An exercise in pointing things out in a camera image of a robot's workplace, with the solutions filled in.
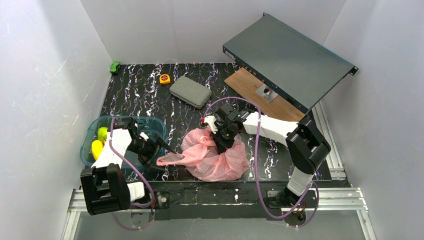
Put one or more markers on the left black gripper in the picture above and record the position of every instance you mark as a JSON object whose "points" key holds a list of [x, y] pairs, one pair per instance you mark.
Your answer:
{"points": [[156, 143]]}

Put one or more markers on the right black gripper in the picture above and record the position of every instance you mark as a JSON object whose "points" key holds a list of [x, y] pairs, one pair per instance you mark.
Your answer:
{"points": [[222, 141]]}

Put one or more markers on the pink plastic bag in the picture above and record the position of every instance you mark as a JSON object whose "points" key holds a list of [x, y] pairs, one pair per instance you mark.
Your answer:
{"points": [[201, 158]]}

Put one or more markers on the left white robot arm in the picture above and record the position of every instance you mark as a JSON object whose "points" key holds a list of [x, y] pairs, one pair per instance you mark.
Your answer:
{"points": [[113, 183]]}

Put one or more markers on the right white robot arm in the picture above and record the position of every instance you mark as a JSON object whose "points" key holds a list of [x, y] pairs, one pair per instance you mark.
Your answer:
{"points": [[306, 145]]}

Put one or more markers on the green fake apple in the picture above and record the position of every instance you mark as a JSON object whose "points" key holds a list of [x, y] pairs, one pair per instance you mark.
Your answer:
{"points": [[102, 133]]}

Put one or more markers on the yellow fake lemon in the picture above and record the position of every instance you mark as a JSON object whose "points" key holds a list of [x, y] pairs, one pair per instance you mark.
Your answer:
{"points": [[96, 149]]}

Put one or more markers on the blue plastic fruit container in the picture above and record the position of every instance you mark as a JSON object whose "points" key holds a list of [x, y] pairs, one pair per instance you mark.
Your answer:
{"points": [[147, 124]]}

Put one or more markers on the grey plastic case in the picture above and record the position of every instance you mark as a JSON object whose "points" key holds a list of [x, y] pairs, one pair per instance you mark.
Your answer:
{"points": [[190, 91]]}

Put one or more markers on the wooden board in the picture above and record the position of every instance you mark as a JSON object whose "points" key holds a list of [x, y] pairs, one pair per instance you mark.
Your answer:
{"points": [[271, 104]]}

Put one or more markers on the orange tape measure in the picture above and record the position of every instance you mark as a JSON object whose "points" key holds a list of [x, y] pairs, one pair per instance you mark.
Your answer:
{"points": [[164, 79]]}

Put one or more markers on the green small object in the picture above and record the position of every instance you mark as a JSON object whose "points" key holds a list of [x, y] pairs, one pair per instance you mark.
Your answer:
{"points": [[114, 67]]}

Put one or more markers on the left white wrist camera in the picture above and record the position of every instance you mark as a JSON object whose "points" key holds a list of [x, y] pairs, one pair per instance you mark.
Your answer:
{"points": [[144, 136]]}

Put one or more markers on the metal bracket with knob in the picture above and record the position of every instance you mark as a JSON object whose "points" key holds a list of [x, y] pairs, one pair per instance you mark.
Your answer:
{"points": [[266, 93]]}

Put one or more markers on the dark rack network switch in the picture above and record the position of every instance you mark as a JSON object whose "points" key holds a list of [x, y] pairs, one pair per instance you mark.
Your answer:
{"points": [[294, 66]]}

